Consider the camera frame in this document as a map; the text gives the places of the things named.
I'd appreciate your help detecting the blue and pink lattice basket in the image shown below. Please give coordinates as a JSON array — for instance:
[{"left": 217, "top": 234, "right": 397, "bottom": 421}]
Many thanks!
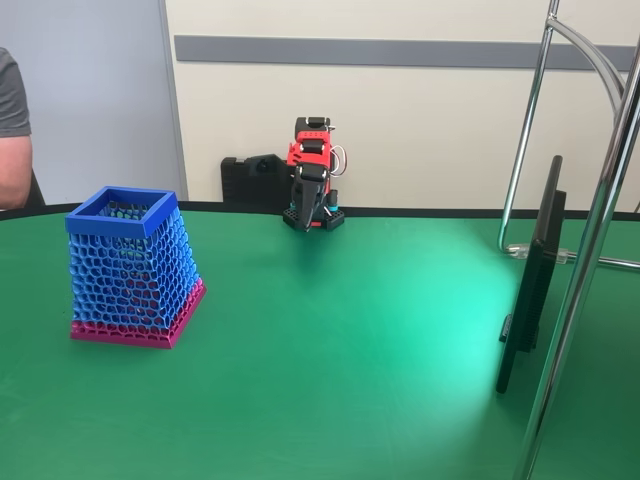
[{"left": 64, "top": 186, "right": 208, "bottom": 351}]

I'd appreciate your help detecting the black plastic tool case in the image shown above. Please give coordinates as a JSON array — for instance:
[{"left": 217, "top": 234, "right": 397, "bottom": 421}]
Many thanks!
[{"left": 221, "top": 154, "right": 294, "bottom": 204}]

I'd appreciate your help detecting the green table cloth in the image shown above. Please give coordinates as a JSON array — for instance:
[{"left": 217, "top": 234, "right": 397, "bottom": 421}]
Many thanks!
[{"left": 0, "top": 200, "right": 640, "bottom": 480}]

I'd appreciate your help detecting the clear plastic clip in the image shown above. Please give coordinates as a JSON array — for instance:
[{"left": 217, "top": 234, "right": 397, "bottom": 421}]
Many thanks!
[{"left": 505, "top": 241, "right": 572, "bottom": 265}]

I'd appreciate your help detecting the black monitor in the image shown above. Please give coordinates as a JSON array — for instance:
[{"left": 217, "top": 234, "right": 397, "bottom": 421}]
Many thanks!
[{"left": 494, "top": 155, "right": 569, "bottom": 397}]

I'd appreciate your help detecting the black chair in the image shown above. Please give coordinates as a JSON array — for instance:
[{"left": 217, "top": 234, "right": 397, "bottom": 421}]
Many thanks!
[{"left": 28, "top": 167, "right": 47, "bottom": 208}]

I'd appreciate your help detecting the chrome tube stand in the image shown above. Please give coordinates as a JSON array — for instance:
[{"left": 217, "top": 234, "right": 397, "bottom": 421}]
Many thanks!
[{"left": 497, "top": 0, "right": 640, "bottom": 480}]

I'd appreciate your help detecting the person arm with grey sleeve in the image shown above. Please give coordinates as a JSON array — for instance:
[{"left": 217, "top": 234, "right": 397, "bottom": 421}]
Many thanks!
[{"left": 0, "top": 46, "right": 35, "bottom": 211}]

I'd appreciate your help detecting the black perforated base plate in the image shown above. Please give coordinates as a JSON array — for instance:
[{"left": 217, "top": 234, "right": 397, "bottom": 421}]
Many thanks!
[{"left": 282, "top": 207, "right": 348, "bottom": 234}]

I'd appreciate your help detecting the red and white servo cable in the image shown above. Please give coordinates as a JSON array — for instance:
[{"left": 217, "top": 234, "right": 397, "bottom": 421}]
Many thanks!
[{"left": 327, "top": 127, "right": 351, "bottom": 178}]

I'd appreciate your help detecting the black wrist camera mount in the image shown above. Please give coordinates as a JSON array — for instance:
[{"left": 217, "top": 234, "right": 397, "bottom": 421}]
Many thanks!
[{"left": 246, "top": 153, "right": 292, "bottom": 180}]

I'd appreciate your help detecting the grey wall rail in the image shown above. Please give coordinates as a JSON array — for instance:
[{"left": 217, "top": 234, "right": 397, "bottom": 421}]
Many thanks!
[{"left": 173, "top": 34, "right": 640, "bottom": 72}]

